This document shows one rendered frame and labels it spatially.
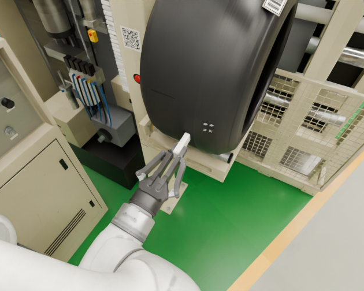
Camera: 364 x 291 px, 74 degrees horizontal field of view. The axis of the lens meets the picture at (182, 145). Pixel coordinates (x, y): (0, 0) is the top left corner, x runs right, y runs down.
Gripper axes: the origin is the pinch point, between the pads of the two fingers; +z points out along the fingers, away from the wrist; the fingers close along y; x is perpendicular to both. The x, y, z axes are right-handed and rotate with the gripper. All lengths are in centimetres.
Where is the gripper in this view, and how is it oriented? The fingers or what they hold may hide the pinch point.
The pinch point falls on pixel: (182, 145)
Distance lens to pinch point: 66.8
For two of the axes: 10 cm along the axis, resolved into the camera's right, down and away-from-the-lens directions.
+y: -8.7, -3.9, 3.0
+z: 4.9, -7.7, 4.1
